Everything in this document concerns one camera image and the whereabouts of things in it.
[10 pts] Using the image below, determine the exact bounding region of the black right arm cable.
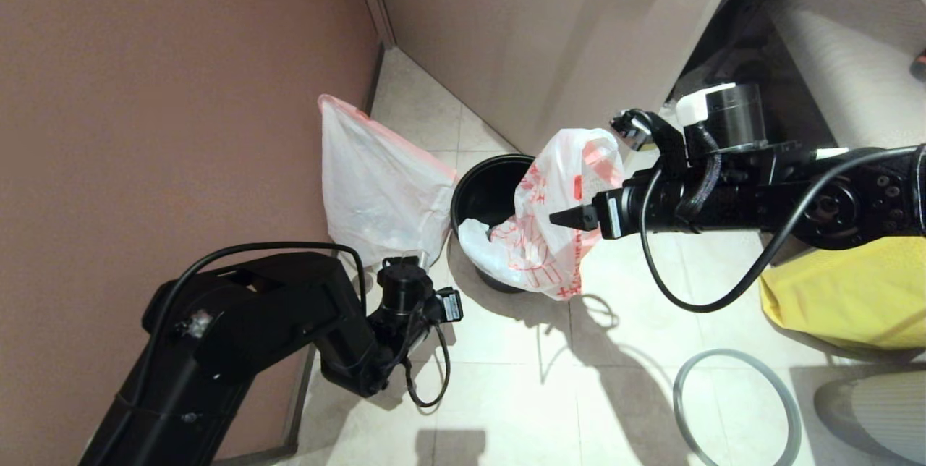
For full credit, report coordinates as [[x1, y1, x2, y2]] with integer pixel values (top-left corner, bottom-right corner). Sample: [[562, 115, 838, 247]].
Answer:
[[640, 148, 926, 313]]

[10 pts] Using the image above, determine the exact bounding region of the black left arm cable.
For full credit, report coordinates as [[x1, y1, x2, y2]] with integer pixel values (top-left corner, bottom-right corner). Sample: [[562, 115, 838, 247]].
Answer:
[[141, 242, 368, 380]]

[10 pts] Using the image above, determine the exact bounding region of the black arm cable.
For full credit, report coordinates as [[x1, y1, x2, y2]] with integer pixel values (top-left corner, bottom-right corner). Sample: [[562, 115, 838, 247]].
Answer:
[[141, 242, 368, 380], [640, 148, 926, 313]]

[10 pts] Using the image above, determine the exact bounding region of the grey bin rim ring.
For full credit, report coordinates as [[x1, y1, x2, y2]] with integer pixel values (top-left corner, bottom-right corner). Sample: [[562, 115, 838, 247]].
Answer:
[[673, 350, 802, 466]]

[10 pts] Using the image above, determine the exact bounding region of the black round trash bin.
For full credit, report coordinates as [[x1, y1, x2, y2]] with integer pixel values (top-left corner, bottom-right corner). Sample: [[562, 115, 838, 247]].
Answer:
[[450, 154, 536, 295]]

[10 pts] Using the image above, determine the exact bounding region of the white garbage bag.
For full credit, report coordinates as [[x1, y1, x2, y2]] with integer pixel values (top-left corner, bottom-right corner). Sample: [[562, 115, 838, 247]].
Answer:
[[318, 95, 459, 269]]

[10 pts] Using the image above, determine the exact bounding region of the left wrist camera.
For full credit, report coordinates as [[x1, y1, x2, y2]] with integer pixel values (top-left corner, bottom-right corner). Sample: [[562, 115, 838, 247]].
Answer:
[[438, 288, 464, 323]]

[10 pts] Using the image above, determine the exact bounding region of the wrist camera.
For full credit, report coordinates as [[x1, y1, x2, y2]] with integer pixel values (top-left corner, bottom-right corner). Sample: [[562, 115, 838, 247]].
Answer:
[[610, 109, 655, 153], [438, 288, 464, 323]]

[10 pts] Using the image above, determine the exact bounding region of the white red-printed plastic bag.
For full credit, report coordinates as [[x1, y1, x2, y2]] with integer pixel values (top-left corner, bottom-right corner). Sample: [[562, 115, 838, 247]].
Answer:
[[457, 128, 626, 302]]

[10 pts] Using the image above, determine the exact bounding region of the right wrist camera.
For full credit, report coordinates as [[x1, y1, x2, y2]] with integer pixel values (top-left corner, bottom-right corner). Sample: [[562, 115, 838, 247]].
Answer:
[[610, 109, 655, 153]]

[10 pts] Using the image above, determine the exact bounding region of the yellow fabric bag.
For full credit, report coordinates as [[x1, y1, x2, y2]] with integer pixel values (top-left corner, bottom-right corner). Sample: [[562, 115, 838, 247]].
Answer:
[[760, 238, 926, 351]]

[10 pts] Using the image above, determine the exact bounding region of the thin black left wrist cable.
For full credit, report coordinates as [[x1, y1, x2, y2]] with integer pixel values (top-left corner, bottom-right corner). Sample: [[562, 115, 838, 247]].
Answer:
[[403, 321, 451, 409]]

